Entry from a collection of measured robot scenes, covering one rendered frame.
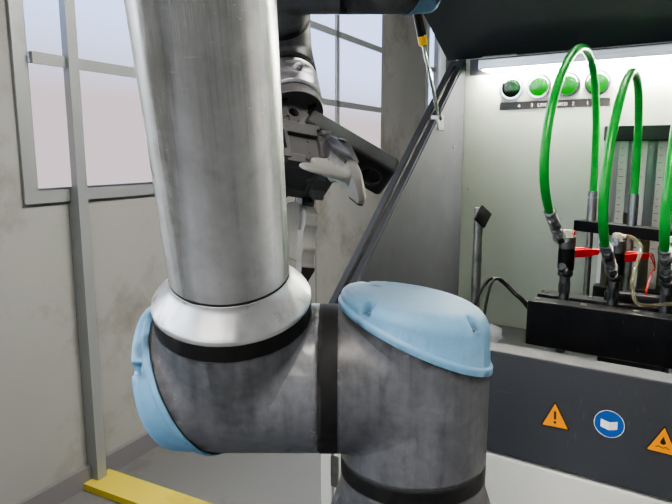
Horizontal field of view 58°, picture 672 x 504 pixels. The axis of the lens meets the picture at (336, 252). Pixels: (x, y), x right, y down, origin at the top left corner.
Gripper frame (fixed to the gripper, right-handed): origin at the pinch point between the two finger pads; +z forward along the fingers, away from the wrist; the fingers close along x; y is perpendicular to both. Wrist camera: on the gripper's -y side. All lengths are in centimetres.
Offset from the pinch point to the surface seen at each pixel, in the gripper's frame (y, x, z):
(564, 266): -54, -18, -14
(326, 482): -23, -60, 9
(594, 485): -45, -20, 21
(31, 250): 32, -142, -90
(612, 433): -44.4, -13.7, 15.5
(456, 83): -53, -24, -67
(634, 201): -72, -11, -26
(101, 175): 13, -136, -121
